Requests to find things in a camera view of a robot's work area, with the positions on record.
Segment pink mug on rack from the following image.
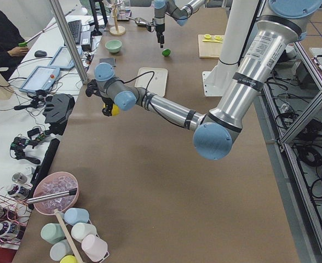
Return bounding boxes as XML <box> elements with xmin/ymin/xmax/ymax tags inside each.
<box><xmin>81</xmin><ymin>234</ymin><xmax>108</xmax><ymax>262</ymax></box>

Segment lemon slice right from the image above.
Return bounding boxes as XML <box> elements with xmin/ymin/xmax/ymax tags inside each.
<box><xmin>214</xmin><ymin>35</ymin><xmax>223</xmax><ymax>41</ymax></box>

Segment wooden cutting board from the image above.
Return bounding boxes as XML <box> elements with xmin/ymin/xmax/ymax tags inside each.
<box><xmin>198</xmin><ymin>34</ymin><xmax>224</xmax><ymax>59</ymax></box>

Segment white camera pole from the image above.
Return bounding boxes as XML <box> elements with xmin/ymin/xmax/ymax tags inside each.
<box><xmin>219</xmin><ymin>0</ymin><xmax>262</xmax><ymax>65</ymax></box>

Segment upper teach pendant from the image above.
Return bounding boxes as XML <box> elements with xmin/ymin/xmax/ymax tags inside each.
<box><xmin>48</xmin><ymin>46</ymin><xmax>74</xmax><ymax>70</ymax></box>

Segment white pole base plate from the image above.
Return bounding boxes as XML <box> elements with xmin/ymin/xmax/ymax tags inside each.
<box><xmin>202</xmin><ymin>61</ymin><xmax>238</xmax><ymax>96</ymax></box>

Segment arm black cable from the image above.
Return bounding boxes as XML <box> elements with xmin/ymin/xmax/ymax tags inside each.
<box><xmin>122</xmin><ymin>71</ymin><xmax>194</xmax><ymax>128</ymax></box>

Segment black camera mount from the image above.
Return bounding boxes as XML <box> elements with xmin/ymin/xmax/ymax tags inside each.
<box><xmin>85</xmin><ymin>79</ymin><xmax>99</xmax><ymax>97</ymax></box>

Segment white mug on rack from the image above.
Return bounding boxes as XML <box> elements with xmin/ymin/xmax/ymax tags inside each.
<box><xmin>71</xmin><ymin>222</ymin><xmax>97</xmax><ymax>243</ymax></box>

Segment aluminium frame post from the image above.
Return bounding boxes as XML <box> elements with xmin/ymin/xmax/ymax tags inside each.
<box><xmin>49</xmin><ymin>0</ymin><xmax>88</xmax><ymax>84</ymax></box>

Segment grey mug on rack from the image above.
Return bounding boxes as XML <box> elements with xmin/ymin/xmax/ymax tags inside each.
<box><xmin>49</xmin><ymin>239</ymin><xmax>73</xmax><ymax>261</ymax></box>

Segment green bowl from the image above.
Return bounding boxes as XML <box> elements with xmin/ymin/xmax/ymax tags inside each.
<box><xmin>105</xmin><ymin>39</ymin><xmax>122</xmax><ymax>54</ymax></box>

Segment grey folded cloth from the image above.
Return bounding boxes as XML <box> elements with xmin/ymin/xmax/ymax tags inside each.
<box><xmin>99</xmin><ymin>58</ymin><xmax>116</xmax><ymax>67</ymax></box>

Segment yellow mug on rack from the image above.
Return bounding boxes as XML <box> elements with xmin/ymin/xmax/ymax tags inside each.
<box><xmin>60</xmin><ymin>255</ymin><xmax>78</xmax><ymax>263</ymax></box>

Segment light blue cup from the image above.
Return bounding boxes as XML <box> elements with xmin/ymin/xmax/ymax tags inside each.
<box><xmin>64</xmin><ymin>208</ymin><xmax>90</xmax><ymax>226</ymax></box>

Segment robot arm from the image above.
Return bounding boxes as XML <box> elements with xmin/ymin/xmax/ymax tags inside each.
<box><xmin>94</xmin><ymin>1</ymin><xmax>322</xmax><ymax>160</ymax></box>

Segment green lime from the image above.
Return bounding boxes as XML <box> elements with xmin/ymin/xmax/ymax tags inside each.
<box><xmin>162</xmin><ymin>49</ymin><xmax>171</xmax><ymax>57</ymax></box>

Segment black plastic bracket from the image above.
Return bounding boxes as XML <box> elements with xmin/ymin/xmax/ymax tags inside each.
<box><xmin>43</xmin><ymin>94</ymin><xmax>75</xmax><ymax>135</ymax></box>

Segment pink ribbed bowl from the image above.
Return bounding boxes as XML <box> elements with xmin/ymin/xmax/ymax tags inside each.
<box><xmin>33</xmin><ymin>171</ymin><xmax>79</xmax><ymax>215</ymax></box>

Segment bottle rack with bottles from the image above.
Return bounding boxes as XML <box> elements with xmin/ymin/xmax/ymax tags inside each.
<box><xmin>0</xmin><ymin>187</ymin><xmax>32</xmax><ymax>249</ymax></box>

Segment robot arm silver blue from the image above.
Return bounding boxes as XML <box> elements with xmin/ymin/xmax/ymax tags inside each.
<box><xmin>152</xmin><ymin>0</ymin><xmax>206</xmax><ymax>48</ymax></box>

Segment metal scoop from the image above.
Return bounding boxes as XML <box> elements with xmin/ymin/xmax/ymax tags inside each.
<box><xmin>127</xmin><ymin>16</ymin><xmax>148</xmax><ymax>27</ymax></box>

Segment black handled tool in bowl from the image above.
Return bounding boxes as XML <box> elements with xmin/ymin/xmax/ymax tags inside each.
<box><xmin>26</xmin><ymin>188</ymin><xmax>78</xmax><ymax>204</ymax></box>

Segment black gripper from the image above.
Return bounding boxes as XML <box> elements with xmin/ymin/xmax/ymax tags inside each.
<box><xmin>153</xmin><ymin>18</ymin><xmax>165</xmax><ymax>48</ymax></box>
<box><xmin>101</xmin><ymin>96</ymin><xmax>114</xmax><ymax>116</ymax></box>

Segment black computer mouse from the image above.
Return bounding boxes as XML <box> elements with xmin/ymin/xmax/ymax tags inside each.
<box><xmin>34</xmin><ymin>50</ymin><xmax>47</xmax><ymax>58</ymax></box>

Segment lower teach pendant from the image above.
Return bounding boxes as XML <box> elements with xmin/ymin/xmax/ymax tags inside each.
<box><xmin>19</xmin><ymin>66</ymin><xmax>60</xmax><ymax>94</ymax></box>

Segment yellow lemon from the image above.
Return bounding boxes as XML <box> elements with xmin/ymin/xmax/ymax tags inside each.
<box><xmin>111</xmin><ymin>104</ymin><xmax>120</xmax><ymax>116</ymax></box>

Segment teach pendant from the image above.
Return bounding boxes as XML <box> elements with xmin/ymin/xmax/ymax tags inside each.
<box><xmin>48</xmin><ymin>46</ymin><xmax>74</xmax><ymax>70</ymax></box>
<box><xmin>19</xmin><ymin>66</ymin><xmax>60</xmax><ymax>94</ymax></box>

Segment person in black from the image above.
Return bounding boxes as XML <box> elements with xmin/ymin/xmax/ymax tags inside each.
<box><xmin>0</xmin><ymin>10</ymin><xmax>29</xmax><ymax>80</ymax></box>

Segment black keyboard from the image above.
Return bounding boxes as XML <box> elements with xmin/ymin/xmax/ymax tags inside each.
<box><xmin>67</xmin><ymin>20</ymin><xmax>82</xmax><ymax>45</ymax></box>

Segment green mug on rack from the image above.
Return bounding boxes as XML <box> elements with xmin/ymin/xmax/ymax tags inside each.
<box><xmin>41</xmin><ymin>223</ymin><xmax>65</xmax><ymax>244</ymax></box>

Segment wooden mug tree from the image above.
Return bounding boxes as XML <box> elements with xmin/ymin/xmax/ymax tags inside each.
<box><xmin>104</xmin><ymin>1</ymin><xmax>126</xmax><ymax>36</ymax></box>

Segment cream rabbit tray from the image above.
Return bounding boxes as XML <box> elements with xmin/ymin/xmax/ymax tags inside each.
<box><xmin>135</xmin><ymin>67</ymin><xmax>168</xmax><ymax>97</ymax></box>

